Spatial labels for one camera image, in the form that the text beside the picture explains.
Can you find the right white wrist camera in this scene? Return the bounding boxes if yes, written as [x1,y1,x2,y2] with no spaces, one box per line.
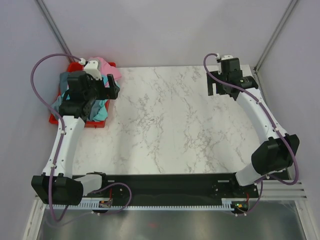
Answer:
[215,53,234,63]

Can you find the right corner frame post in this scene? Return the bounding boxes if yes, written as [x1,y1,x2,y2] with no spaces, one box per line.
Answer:
[253,0,300,73]

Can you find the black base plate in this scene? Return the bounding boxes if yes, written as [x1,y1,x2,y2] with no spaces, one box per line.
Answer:
[88,173,259,205]

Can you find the aluminium extrusion rail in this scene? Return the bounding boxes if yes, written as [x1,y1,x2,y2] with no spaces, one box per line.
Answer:
[261,180,307,201]

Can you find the grey t shirt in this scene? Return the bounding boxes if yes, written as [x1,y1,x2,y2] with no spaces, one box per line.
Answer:
[59,71,70,96]

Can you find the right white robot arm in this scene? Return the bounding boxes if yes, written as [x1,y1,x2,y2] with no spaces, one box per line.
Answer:
[206,53,300,197]

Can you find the pink t shirt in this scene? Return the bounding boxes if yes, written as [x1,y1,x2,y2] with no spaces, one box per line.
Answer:
[97,57,122,87]

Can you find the white slotted cable duct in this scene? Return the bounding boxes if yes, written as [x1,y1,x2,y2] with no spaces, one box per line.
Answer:
[52,198,249,213]

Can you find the left corner frame post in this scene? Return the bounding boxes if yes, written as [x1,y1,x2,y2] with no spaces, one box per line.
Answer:
[34,0,72,55]

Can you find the red plastic bin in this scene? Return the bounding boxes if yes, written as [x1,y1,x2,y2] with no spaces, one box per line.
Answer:
[49,62,116,128]

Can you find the teal t shirt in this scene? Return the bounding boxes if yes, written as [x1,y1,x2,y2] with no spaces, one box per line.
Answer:
[51,94,108,122]

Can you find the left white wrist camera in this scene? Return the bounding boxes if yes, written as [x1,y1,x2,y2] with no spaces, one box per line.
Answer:
[78,57,103,80]

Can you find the corner frame post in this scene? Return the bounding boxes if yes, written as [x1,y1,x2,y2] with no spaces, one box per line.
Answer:
[34,0,72,55]
[253,0,300,73]

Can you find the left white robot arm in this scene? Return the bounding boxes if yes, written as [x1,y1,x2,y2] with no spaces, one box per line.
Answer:
[31,71,120,206]

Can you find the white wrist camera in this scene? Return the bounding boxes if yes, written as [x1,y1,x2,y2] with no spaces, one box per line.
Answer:
[78,57,103,80]
[215,53,234,63]

